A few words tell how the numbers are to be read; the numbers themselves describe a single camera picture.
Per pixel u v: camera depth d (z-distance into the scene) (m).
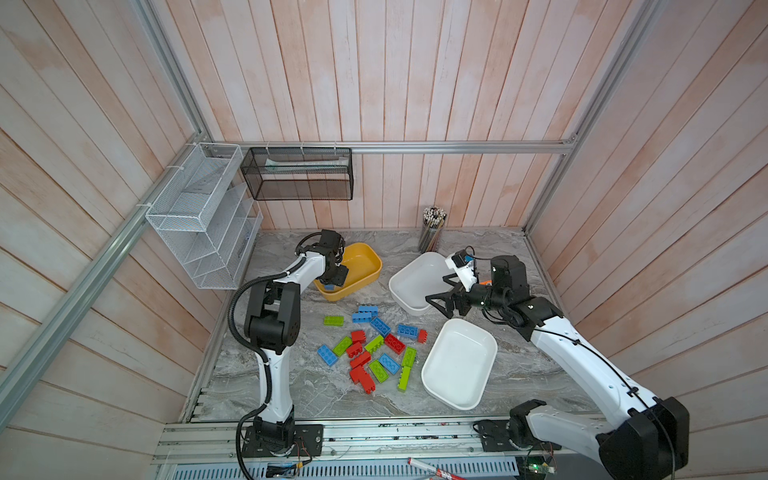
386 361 0.86
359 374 0.83
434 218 1.01
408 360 0.86
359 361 0.85
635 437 0.38
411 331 0.91
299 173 1.02
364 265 1.09
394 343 0.88
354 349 0.87
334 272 0.92
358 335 0.91
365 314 0.95
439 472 0.69
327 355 0.86
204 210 0.74
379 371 0.84
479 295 0.67
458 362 0.87
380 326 0.93
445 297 0.66
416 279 1.06
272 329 0.55
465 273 0.67
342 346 0.89
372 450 0.73
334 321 0.94
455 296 0.66
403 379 0.81
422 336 0.90
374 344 0.88
